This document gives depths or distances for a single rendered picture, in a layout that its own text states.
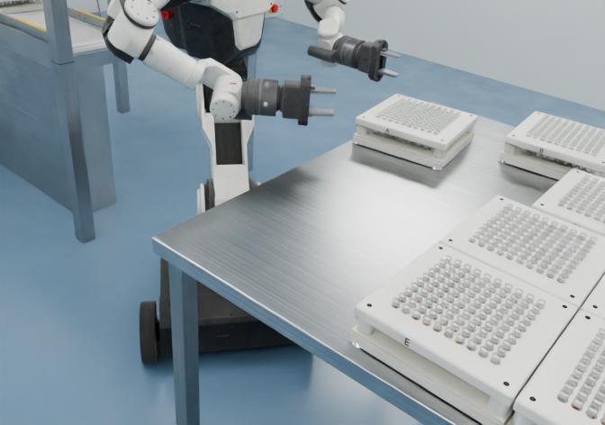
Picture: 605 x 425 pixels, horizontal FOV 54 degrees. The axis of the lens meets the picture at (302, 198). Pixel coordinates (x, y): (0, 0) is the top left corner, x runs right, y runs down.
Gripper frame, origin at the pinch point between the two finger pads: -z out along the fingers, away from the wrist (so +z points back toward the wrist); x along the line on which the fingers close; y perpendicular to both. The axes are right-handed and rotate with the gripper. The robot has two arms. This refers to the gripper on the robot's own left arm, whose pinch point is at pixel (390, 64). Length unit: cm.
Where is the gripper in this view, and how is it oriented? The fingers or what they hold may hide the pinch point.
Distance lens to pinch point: 179.8
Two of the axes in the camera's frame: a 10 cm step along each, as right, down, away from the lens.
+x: -0.7, 8.6, 5.0
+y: -6.5, 3.4, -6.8
